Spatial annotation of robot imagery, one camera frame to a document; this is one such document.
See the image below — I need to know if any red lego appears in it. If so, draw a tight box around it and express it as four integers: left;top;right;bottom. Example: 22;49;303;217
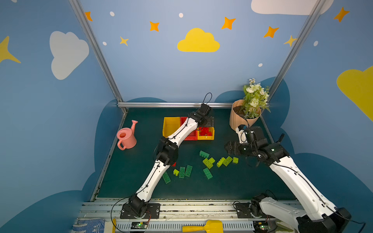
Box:
199;127;212;136

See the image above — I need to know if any dark green lego top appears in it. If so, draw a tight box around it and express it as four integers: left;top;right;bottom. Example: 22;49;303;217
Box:
199;150;210;159

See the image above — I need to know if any dark green lego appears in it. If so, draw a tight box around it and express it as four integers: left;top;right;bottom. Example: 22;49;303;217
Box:
179;167;186;179
203;168;213;180
199;150;210;159
185;165;193;177
162;172;171;184

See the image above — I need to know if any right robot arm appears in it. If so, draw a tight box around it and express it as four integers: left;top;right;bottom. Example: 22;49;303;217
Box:
224;124;352;233

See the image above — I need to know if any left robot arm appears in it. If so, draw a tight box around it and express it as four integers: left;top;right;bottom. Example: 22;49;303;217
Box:
128;103;211;217

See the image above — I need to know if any right yellow bin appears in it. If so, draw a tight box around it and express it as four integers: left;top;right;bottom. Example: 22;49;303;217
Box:
197;127;215;140

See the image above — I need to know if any yellow bin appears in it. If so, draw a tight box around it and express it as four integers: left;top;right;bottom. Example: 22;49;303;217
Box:
197;127;215;140
162;116;181;137

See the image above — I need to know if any red middle bin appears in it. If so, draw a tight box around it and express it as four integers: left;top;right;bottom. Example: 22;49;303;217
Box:
180;116;198;141

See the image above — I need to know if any beige ribbed flower pot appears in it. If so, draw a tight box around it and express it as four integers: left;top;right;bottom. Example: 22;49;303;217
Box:
229;100;261;131

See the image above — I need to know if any left yellow bin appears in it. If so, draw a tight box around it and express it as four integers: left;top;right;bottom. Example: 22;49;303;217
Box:
162;116;181;137

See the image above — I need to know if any lime lego tilted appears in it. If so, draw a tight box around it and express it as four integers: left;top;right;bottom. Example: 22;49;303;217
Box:
216;157;225;168

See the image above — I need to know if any white artificial flower plant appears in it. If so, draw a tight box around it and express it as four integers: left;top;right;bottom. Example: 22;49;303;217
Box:
241;78;270;119

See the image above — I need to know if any lime long lego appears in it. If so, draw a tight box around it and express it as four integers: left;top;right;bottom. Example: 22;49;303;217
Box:
203;158;213;169

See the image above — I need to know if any dark green lego upright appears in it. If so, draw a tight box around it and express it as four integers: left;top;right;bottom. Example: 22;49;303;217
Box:
179;167;186;179

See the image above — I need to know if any dark green lego tilted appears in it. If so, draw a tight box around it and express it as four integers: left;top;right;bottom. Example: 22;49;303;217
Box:
185;165;193;177

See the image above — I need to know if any pink watering can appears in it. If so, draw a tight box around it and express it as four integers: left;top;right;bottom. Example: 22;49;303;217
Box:
116;120;138;150

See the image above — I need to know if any right circuit board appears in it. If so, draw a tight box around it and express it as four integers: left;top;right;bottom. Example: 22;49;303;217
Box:
253;221;271;233

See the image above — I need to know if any circuit board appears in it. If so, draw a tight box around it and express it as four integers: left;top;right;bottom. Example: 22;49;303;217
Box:
253;221;271;233
131;222;149;230

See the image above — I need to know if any yellow toy shovel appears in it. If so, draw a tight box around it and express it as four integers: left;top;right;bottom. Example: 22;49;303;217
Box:
182;220;223;233

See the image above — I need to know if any left circuit board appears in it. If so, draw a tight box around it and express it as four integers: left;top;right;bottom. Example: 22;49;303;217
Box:
131;222;149;230

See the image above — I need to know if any blue white woven cloth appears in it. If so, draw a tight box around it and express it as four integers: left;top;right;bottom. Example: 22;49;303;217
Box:
72;218;105;233

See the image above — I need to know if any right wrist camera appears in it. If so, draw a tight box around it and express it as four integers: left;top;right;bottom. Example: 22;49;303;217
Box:
235;124;247;144

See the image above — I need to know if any aluminium back rail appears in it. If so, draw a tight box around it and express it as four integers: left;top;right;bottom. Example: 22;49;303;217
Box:
117;102;233;109

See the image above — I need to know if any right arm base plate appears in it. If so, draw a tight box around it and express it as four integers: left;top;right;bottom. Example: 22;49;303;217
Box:
233;202;264;218

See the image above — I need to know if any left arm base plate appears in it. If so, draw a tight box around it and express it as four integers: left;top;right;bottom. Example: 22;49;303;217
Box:
119;203;161;219

